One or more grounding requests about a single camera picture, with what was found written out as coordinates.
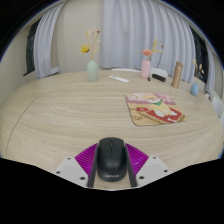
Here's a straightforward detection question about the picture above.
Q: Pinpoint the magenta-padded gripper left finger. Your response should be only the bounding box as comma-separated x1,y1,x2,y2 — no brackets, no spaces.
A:
54,142,99,188

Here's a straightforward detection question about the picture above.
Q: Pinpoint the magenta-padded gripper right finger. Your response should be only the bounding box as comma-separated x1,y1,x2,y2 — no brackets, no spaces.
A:
124,142,172,188

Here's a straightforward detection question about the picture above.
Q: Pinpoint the black computer mouse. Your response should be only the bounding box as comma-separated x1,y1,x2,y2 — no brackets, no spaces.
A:
96,136,128,183

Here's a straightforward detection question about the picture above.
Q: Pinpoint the cartoon print mouse pad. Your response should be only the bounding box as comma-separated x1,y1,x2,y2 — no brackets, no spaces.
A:
124,92,187,127

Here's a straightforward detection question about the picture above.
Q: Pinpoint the light blue vase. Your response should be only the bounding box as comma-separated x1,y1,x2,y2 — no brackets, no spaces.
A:
190,81,200,97

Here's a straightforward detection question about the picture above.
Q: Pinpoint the white remote control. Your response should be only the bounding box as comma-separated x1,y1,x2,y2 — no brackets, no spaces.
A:
109,74,130,84

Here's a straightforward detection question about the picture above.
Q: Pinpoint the gold thermos bottle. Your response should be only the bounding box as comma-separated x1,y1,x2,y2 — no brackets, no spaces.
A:
171,61,184,89

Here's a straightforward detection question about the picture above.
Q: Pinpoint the pink vase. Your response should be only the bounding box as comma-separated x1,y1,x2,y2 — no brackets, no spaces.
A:
140,59,152,80

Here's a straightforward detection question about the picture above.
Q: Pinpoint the pale green vase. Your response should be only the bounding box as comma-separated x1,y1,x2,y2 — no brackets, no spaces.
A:
86,59,100,83

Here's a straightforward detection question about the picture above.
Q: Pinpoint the narrow white curtain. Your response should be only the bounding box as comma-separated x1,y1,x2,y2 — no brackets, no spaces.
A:
34,1,66,79
204,44,217,94

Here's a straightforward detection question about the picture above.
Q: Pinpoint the orange pink flower bunch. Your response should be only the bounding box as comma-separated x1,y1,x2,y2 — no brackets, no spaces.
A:
136,38,165,62

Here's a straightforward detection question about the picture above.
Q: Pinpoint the yellow dried flower bunch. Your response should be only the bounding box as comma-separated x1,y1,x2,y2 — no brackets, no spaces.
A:
80,29,102,62

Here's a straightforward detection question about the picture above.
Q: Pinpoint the dark window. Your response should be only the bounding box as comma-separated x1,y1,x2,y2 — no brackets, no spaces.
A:
23,18,41,77
189,26,209,84

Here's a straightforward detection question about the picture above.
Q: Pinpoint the wide white curtain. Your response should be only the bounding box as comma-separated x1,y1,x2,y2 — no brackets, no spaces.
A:
99,0,198,83

